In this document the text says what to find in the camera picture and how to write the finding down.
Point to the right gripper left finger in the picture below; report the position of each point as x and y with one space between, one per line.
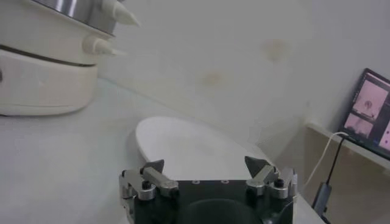
143 185

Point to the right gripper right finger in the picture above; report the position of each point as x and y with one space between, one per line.
274 184

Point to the round white plate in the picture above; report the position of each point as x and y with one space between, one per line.
189 146

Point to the white side desk with label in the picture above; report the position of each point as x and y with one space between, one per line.
359 182

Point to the dark laptop with pink screen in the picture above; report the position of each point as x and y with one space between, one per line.
370 112

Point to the cream electric cooking pot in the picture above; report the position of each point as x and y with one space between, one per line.
45 88

